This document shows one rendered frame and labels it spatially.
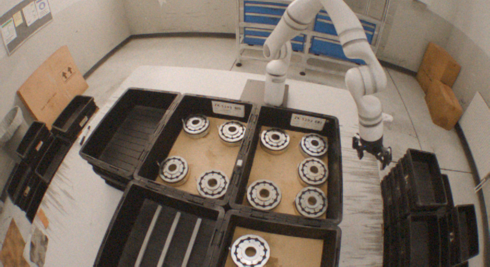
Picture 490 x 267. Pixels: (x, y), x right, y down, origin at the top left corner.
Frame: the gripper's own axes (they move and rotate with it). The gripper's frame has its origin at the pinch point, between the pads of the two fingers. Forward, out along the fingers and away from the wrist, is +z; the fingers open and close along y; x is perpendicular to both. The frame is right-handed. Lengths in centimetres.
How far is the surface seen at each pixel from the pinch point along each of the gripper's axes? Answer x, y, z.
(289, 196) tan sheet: -26.8, -12.7, -3.7
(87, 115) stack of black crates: -96, -150, -48
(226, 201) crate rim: -41.5, -13.9, -19.4
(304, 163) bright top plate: -15.4, -16.6, -5.7
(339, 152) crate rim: -7.0, -8.2, -7.6
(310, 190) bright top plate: -21.2, -8.9, -3.8
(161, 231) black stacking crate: -64, -22, -18
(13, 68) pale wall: -184, -242, -172
